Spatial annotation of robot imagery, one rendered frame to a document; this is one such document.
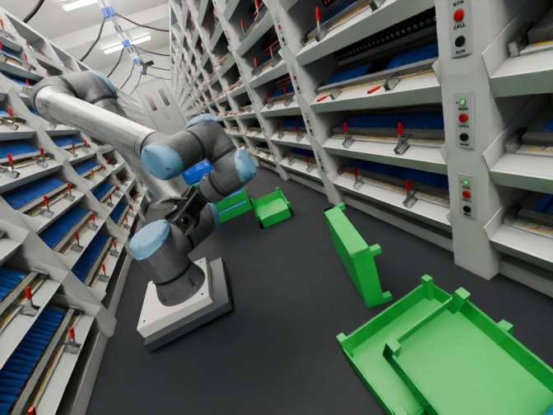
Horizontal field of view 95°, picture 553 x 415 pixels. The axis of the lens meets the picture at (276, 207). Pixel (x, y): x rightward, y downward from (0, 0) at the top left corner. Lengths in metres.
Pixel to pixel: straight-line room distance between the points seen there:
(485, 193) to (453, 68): 0.29
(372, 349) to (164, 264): 0.69
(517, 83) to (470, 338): 0.49
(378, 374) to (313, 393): 0.16
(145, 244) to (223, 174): 0.38
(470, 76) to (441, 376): 0.58
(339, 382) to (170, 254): 0.64
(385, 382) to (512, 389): 0.22
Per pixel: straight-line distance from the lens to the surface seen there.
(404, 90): 0.78
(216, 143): 0.72
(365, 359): 0.76
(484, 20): 0.65
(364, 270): 0.75
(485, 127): 0.69
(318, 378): 0.77
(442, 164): 0.78
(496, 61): 0.67
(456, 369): 0.67
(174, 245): 0.98
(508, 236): 0.82
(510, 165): 0.72
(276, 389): 0.80
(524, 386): 0.70
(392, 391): 0.73
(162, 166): 0.65
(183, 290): 1.03
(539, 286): 0.91
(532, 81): 0.64
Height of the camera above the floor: 0.66
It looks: 25 degrees down
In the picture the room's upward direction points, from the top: 23 degrees counter-clockwise
